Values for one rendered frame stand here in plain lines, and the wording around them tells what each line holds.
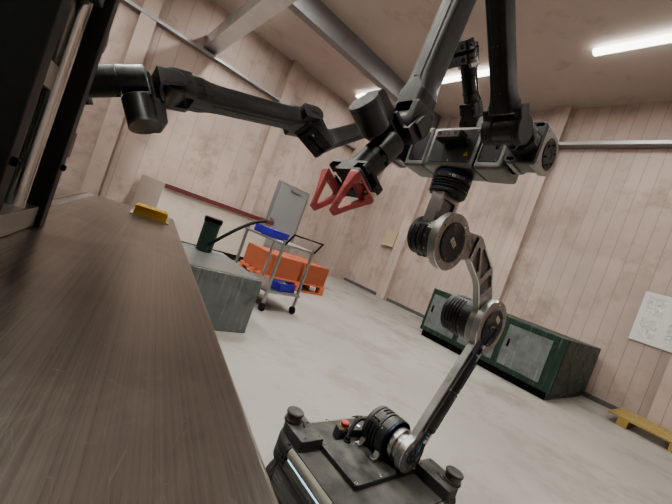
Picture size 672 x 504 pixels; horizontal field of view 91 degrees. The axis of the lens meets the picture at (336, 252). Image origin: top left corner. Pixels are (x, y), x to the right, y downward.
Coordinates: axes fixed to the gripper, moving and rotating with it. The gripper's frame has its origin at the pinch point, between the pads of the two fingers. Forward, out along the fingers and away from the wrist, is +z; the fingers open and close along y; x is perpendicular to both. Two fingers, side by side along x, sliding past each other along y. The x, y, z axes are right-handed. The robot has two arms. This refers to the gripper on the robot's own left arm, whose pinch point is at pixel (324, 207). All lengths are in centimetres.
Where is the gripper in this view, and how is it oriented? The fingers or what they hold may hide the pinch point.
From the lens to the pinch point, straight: 58.9
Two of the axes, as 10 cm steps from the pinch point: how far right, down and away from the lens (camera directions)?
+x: 4.6, 6.8, 5.7
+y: 6.0, 2.4, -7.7
